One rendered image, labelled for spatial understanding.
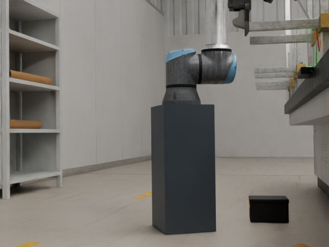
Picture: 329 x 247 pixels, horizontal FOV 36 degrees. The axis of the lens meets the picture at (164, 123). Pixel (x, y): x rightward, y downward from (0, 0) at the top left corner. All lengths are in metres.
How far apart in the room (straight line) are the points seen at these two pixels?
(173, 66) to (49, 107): 2.42
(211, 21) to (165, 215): 0.95
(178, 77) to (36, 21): 2.64
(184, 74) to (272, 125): 7.29
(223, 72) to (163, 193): 0.64
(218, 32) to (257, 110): 7.23
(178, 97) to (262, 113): 7.31
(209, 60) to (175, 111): 0.31
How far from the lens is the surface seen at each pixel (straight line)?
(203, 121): 2.36
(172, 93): 2.40
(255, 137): 9.65
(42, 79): 4.40
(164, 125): 2.31
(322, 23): 1.83
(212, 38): 2.46
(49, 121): 4.67
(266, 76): 3.33
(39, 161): 4.73
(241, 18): 1.85
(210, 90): 9.78
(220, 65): 2.43
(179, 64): 2.41
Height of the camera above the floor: 0.47
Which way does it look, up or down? 1 degrees up
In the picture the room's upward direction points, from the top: 1 degrees counter-clockwise
